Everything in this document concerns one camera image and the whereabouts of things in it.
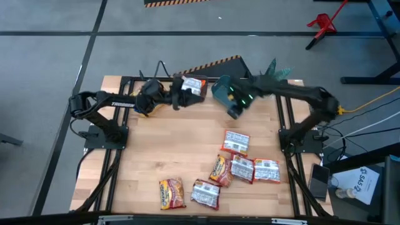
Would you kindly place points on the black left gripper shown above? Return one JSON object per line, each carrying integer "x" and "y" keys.
{"x": 178, "y": 93}

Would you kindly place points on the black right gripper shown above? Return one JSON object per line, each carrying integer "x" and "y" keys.
{"x": 243, "y": 95}

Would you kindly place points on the orange Maruchan ramen pack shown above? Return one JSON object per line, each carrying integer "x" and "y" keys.
{"x": 236, "y": 143}
{"x": 191, "y": 86}
{"x": 266, "y": 170}

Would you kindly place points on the red Maruchan ramen pack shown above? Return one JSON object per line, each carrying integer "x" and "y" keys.
{"x": 172, "y": 193}
{"x": 205, "y": 193}
{"x": 222, "y": 170}
{"x": 242, "y": 168}

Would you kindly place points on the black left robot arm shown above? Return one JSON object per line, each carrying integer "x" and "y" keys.
{"x": 107, "y": 101}

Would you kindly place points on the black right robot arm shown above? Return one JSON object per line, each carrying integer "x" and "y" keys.
{"x": 312, "y": 93}

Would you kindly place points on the black hazard striped ramp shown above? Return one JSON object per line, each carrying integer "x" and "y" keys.
{"x": 228, "y": 67}

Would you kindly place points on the green leafy plant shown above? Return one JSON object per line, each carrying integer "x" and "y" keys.
{"x": 275, "y": 70}

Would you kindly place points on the yellow plastic bin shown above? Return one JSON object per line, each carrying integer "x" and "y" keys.
{"x": 135, "y": 92}

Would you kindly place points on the hazard striped tape strip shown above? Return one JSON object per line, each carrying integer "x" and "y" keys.
{"x": 175, "y": 3}

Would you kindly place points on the black phone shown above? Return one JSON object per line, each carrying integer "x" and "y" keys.
{"x": 318, "y": 181}

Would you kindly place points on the black front crossbeam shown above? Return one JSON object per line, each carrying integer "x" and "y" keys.
{"x": 200, "y": 221}

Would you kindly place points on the red metal stand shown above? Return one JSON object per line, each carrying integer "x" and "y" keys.
{"x": 323, "y": 23}

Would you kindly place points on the black side table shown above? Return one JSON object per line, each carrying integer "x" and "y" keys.
{"x": 359, "y": 159}

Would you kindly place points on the clear water bottle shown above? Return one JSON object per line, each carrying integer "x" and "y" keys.
{"x": 345, "y": 193}

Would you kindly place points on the white paper sign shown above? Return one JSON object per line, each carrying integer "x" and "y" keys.
{"x": 359, "y": 182}

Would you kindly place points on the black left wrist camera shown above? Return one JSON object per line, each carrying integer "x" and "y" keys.
{"x": 152, "y": 88}

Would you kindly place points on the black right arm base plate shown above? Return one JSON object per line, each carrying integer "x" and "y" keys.
{"x": 312, "y": 145}

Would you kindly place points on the black aluminium table frame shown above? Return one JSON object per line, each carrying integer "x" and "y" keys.
{"x": 112, "y": 154}

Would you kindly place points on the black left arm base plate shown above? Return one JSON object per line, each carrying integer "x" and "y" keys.
{"x": 93, "y": 143}

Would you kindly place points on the black desk frame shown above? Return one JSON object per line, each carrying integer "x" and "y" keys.
{"x": 359, "y": 80}

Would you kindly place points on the dark grey floor bracket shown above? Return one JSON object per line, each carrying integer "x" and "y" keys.
{"x": 9, "y": 139}

